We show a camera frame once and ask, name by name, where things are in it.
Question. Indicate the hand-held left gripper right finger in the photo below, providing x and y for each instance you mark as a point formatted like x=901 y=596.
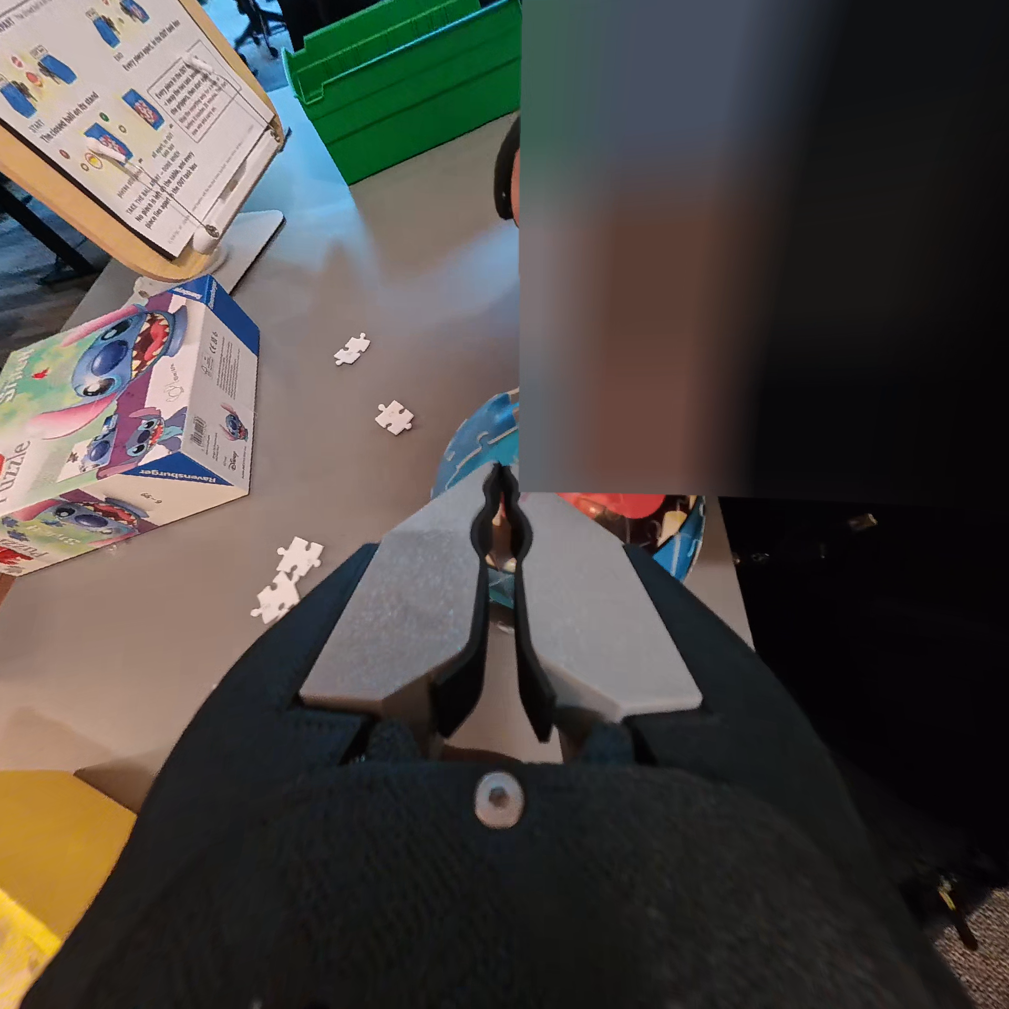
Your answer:
x=599 y=630

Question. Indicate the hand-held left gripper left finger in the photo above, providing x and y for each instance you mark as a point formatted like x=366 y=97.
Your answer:
x=418 y=615

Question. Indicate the blue puzzle ball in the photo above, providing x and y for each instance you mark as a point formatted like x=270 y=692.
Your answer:
x=473 y=441

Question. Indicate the white puzzle piece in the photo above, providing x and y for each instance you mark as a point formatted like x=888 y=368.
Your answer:
x=352 y=349
x=276 y=599
x=299 y=556
x=394 y=416

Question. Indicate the colourful puzzle box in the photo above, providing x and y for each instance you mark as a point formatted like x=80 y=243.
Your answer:
x=134 y=418

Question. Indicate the instruction sheet on wooden stand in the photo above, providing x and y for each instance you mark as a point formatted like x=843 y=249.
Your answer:
x=236 y=236

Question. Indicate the yellow plastic bin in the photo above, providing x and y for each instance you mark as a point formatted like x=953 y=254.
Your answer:
x=55 y=867

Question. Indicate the green plastic bin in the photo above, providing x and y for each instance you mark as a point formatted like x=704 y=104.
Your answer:
x=410 y=87

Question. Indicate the printed instruction sheet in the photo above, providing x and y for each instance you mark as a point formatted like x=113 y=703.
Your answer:
x=142 y=102

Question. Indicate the black office chair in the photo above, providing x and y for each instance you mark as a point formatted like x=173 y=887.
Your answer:
x=260 y=20

